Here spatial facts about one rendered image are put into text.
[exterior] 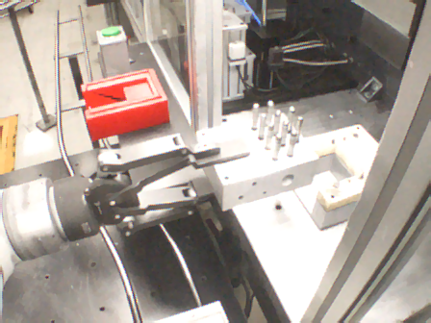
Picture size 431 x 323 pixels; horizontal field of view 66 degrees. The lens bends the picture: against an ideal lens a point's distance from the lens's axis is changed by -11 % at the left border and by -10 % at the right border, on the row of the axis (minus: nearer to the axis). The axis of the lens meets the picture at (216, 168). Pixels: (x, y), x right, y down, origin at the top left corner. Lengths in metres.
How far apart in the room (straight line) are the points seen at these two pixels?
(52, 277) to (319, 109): 0.67
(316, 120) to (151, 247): 0.44
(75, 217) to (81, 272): 0.41
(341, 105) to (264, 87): 0.17
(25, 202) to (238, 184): 0.24
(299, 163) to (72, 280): 0.55
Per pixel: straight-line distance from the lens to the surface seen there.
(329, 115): 0.78
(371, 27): 0.49
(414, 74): 0.20
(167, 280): 0.77
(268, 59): 0.74
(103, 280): 0.80
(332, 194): 0.53
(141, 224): 0.48
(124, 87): 0.78
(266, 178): 0.43
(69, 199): 0.42
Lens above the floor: 1.36
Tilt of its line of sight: 46 degrees down
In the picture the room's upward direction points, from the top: straight up
